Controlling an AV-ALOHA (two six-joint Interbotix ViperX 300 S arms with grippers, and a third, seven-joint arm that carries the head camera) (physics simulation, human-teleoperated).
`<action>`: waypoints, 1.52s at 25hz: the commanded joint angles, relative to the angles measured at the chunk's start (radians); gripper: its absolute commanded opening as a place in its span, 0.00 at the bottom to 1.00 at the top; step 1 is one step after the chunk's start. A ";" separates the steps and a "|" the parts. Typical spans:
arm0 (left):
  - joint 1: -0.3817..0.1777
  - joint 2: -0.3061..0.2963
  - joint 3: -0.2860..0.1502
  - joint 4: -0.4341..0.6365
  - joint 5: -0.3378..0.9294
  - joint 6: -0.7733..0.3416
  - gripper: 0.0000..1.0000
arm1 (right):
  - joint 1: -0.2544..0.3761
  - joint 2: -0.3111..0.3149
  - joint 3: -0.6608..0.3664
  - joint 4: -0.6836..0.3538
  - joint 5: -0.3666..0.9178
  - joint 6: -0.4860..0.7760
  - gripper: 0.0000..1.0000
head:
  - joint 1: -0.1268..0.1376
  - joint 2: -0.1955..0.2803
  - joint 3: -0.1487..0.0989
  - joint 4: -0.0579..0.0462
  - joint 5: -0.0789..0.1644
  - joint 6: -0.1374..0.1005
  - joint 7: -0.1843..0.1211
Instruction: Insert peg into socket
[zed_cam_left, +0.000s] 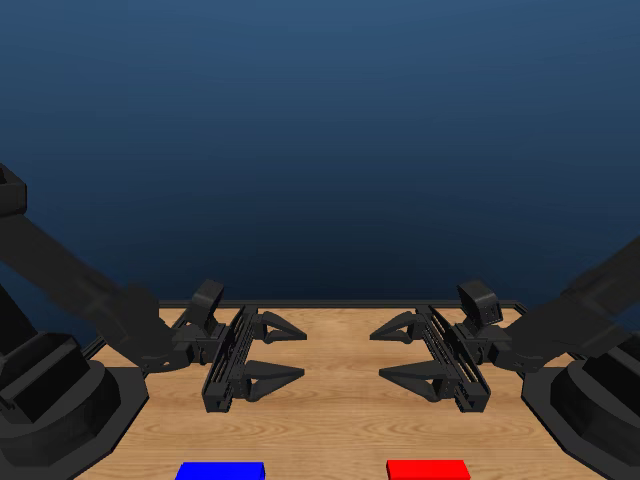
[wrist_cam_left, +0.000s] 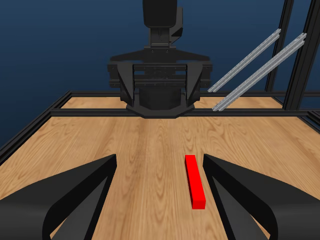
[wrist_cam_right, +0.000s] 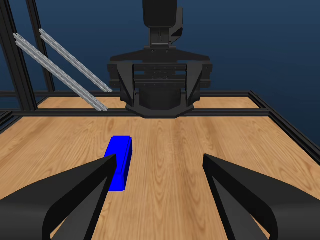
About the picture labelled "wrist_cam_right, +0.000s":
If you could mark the blue hollow socket block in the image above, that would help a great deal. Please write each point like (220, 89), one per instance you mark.
(120, 150)

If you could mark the silver aluminium rail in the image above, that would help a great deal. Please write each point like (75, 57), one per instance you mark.
(75, 62)
(60, 74)

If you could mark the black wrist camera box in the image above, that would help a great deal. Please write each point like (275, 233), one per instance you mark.
(160, 12)

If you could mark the black table frame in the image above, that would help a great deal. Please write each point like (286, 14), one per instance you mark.
(62, 112)

